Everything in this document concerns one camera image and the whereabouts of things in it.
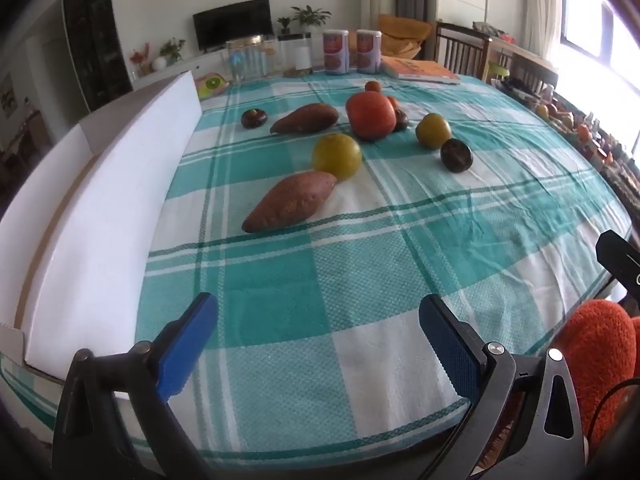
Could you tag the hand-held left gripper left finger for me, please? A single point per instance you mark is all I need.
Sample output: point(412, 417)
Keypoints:
point(187, 340)

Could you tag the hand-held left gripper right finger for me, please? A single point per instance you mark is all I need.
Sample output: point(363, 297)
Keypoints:
point(445, 340)

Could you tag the white foam lined box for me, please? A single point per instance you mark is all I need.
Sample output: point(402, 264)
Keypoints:
point(100, 210)

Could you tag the large reddish sweet potato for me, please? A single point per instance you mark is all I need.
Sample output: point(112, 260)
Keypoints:
point(290, 201)

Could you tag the dark purple mangosteen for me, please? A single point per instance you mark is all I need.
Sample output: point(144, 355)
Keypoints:
point(455, 155)
point(401, 120)
point(254, 118)

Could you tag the yellow green orange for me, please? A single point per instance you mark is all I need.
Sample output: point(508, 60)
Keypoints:
point(433, 130)
point(337, 156)

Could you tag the large red tomato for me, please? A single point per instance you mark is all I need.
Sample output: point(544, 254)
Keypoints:
point(370, 116)

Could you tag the orange fleece clothing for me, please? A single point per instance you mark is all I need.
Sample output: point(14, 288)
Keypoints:
point(600, 350)

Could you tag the teal white checked tablecloth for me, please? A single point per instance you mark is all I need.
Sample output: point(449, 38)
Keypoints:
point(350, 270)

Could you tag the row of colourful toys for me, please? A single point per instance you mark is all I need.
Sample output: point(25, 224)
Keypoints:
point(575, 125)

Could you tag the lime green stool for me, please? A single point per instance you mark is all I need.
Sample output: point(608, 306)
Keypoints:
point(497, 70)

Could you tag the wooden side table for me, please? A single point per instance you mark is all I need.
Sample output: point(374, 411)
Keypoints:
point(520, 55)

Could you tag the dark framed window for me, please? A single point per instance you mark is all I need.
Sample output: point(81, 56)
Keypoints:
point(585, 20)

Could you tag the small reddish sweet potato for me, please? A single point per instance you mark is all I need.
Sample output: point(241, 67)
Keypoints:
point(305, 118)

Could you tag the kiwi print pink box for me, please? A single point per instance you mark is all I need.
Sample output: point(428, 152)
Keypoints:
point(212, 84)

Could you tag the small red fruit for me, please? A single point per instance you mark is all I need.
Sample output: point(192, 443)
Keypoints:
point(372, 86)

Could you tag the dark wooden chair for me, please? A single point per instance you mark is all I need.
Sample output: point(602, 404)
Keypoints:
point(460, 47)

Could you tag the white television cabinet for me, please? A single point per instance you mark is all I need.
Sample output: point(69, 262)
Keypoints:
point(175, 71)

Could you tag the orange cover book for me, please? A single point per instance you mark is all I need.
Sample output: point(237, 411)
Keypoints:
point(420, 70)

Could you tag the white curtain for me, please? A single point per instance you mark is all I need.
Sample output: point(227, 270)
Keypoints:
point(540, 0)

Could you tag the round white vase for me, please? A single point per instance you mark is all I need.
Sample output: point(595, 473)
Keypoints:
point(159, 63)

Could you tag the gold lid glass jar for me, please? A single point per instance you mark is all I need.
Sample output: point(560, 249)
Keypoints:
point(245, 60)

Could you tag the red flowers in vase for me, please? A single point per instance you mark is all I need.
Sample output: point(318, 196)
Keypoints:
point(141, 57)

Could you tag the woven round coaster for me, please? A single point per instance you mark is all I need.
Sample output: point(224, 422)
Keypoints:
point(297, 73)

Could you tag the leafy plant beside vase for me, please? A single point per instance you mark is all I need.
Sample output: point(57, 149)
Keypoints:
point(172, 50)

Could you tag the red label tin can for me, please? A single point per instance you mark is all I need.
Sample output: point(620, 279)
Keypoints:
point(335, 52)
point(368, 51)

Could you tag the black lid glass jar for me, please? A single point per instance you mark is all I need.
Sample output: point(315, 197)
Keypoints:
point(295, 55)

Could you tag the orange lounge chair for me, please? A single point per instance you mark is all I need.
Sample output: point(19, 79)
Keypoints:
point(400, 35)

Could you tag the dark glass cabinet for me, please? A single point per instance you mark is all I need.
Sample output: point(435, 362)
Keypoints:
point(95, 45)

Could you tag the black flat television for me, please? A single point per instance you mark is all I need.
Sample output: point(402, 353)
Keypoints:
point(232, 27)

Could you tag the small green potted plant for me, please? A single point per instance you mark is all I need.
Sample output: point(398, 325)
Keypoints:
point(284, 24)

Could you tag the large green potted plant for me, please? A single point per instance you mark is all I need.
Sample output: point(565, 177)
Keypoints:
point(311, 15)

